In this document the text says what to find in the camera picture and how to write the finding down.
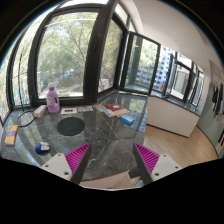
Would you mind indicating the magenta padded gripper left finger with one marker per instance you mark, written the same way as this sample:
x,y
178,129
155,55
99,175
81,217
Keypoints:
x,y
70,166

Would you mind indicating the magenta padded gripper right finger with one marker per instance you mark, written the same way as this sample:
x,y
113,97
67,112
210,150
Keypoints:
x,y
153,166

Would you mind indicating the blue and white computer mouse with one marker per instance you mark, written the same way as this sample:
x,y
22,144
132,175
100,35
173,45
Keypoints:
x,y
42,147

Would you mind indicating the round black mouse pad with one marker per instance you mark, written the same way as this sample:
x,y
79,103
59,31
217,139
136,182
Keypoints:
x,y
71,126

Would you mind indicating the blue and white small box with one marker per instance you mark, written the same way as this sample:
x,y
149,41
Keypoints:
x,y
127,119

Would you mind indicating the white flat card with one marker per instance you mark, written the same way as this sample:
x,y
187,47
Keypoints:
x,y
69,110

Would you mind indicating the tan cardboard box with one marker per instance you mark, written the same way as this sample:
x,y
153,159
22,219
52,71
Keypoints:
x,y
120,113

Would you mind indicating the small beige cardboard box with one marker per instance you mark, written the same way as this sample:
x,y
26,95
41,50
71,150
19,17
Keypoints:
x,y
38,113

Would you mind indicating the striped flat booklet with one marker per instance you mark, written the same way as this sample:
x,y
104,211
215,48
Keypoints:
x,y
105,110

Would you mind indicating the yellow and purple box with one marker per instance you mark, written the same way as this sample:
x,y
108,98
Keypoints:
x,y
11,135

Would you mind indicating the purple plastic bottle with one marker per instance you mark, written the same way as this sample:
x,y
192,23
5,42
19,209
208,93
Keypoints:
x,y
52,99

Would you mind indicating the red book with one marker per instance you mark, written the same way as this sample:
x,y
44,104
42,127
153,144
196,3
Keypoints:
x,y
114,107

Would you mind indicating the hanging dark clothes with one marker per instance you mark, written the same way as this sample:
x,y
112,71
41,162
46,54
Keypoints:
x,y
218,100

